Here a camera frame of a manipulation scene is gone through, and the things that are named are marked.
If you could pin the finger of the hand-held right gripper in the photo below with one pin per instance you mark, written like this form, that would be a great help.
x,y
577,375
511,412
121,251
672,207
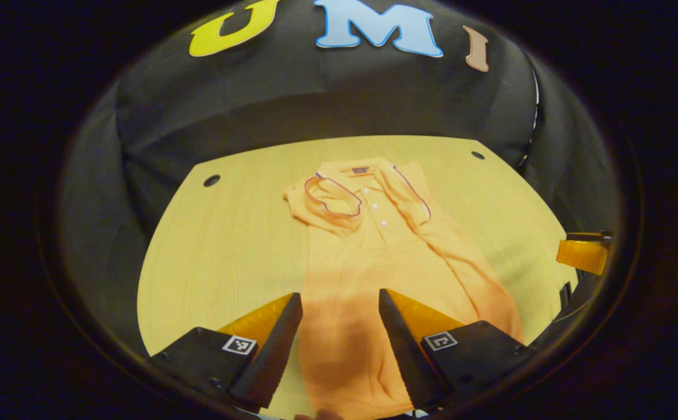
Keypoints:
x,y
582,255

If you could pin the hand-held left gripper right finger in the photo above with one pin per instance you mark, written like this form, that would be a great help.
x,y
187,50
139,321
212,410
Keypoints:
x,y
403,350

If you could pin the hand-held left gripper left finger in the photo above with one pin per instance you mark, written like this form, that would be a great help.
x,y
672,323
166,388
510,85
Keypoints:
x,y
274,350

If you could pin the orange polo shirt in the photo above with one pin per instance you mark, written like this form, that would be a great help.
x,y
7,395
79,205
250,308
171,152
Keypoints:
x,y
373,262

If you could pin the black backdrop cloth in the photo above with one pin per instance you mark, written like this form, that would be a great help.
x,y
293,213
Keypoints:
x,y
315,99

